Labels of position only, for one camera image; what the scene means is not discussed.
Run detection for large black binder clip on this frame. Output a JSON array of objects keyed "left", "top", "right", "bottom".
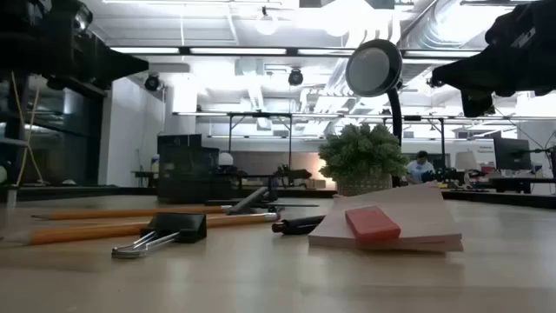
[{"left": 111, "top": 212, "right": 209, "bottom": 261}]

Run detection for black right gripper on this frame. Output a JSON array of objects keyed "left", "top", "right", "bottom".
[{"left": 431, "top": 0, "right": 556, "bottom": 118}]

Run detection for green artificial potted plant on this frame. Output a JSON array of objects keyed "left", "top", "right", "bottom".
[{"left": 318, "top": 123, "right": 409, "bottom": 197}]

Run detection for person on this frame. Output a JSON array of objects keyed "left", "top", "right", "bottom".
[{"left": 406, "top": 150, "right": 437, "bottom": 186}]

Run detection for black aluminium table frame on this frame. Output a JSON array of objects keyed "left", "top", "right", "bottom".
[{"left": 0, "top": 185, "right": 556, "bottom": 210}]

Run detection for yellow cable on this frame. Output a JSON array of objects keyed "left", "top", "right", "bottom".
[{"left": 10, "top": 71, "right": 44, "bottom": 187}]

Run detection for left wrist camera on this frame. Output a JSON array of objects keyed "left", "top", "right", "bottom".
[{"left": 71, "top": 2, "right": 95, "bottom": 37}]

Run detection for red eraser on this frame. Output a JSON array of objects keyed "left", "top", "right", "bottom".
[{"left": 345, "top": 204, "right": 402, "bottom": 244}]

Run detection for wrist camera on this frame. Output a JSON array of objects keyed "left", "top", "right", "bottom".
[
  {"left": 485, "top": 8, "right": 529, "bottom": 47},
  {"left": 71, "top": 2, "right": 95, "bottom": 37}
]

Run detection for black background desk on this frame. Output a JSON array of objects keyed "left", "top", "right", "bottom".
[{"left": 488, "top": 176, "right": 556, "bottom": 195}]

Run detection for pink sticky note pad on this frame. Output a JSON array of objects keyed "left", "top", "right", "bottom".
[{"left": 307, "top": 182, "right": 464, "bottom": 254}]

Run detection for black mesh desk organizer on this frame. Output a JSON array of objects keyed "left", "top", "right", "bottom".
[{"left": 156, "top": 133, "right": 279, "bottom": 204}]

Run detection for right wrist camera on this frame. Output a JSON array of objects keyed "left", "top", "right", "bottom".
[{"left": 485, "top": 8, "right": 529, "bottom": 47}]

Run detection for black computer monitor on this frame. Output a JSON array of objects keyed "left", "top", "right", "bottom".
[{"left": 493, "top": 137, "right": 533, "bottom": 171}]

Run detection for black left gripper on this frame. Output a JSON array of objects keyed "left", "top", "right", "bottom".
[{"left": 25, "top": 0, "right": 149, "bottom": 84}]

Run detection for black desk lamp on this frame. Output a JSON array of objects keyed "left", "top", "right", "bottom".
[{"left": 345, "top": 38, "right": 404, "bottom": 189}]

